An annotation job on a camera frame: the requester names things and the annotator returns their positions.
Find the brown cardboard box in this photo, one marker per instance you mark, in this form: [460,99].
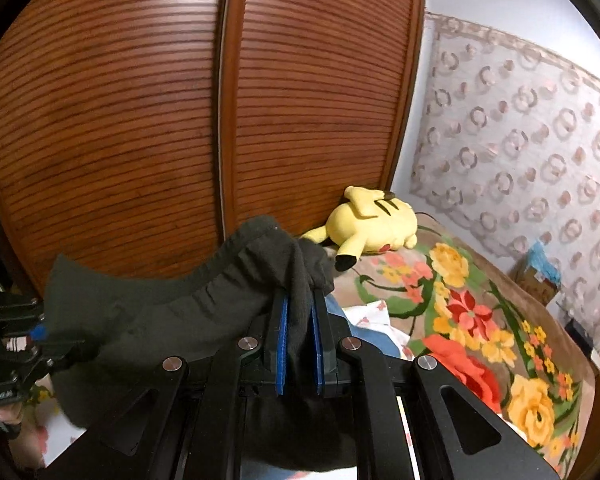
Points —
[532,285]

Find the small dark box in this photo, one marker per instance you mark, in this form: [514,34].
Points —
[580,335]

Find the black pants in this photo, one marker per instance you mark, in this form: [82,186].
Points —
[155,320]

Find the blue plastic bag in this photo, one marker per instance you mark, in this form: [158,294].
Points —
[545,260]

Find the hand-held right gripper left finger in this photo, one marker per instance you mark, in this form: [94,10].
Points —
[281,345]

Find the strawberry print bed sheet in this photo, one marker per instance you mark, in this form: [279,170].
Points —
[60,435]

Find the circle print curtain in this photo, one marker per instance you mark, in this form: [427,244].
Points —
[530,160]

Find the floral blanket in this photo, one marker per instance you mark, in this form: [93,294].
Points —
[480,320]

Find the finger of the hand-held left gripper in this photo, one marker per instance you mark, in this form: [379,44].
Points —
[38,333]
[60,352]

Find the wooden louvered wardrobe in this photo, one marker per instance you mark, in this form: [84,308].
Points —
[130,110]

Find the yellow plush toy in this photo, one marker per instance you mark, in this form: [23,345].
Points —
[375,225]

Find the blue denim jeans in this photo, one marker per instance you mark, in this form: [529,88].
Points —
[375,342]

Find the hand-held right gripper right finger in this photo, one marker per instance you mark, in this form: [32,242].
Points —
[320,355]

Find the person's left hand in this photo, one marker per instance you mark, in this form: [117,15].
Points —
[9,416]

